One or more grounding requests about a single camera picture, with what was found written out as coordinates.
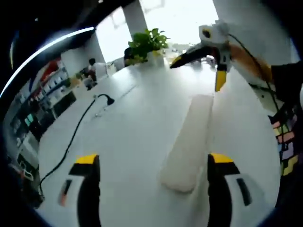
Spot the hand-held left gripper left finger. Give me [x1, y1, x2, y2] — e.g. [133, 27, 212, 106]
[57, 153, 102, 227]

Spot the beige cutlery case lid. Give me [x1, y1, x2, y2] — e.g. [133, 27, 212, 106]
[160, 94, 215, 191]

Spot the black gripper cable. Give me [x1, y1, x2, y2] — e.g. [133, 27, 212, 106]
[226, 33, 294, 143]

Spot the colourful patterned clothing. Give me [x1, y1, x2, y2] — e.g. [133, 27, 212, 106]
[268, 61, 303, 209]

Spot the black table cable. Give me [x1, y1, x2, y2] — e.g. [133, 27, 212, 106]
[38, 100, 97, 202]

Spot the black gooseneck microphone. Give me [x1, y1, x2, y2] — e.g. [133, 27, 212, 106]
[95, 93, 116, 106]

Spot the green potted plant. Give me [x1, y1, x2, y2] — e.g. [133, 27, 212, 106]
[127, 27, 170, 66]

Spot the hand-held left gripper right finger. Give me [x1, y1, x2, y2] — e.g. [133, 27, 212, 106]
[207, 153, 266, 227]

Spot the ceiling light strip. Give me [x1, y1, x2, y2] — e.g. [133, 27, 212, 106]
[0, 26, 96, 98]

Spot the white storage shelving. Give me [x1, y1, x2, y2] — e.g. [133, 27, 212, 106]
[6, 58, 78, 133]

